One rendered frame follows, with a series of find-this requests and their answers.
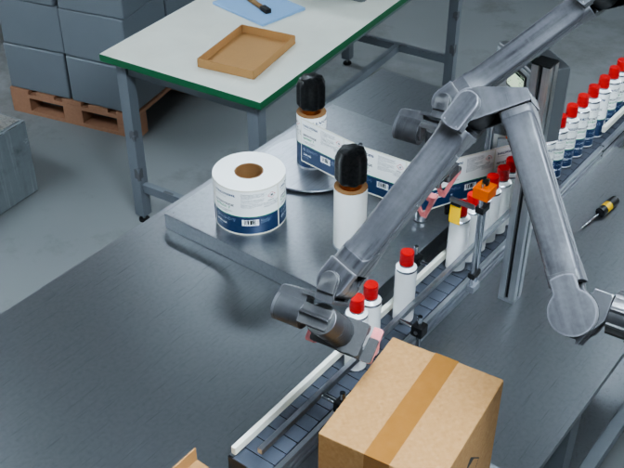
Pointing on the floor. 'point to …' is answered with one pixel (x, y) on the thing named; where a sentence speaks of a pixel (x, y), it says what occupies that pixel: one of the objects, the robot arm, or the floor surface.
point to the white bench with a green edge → (152, 72)
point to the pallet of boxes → (76, 58)
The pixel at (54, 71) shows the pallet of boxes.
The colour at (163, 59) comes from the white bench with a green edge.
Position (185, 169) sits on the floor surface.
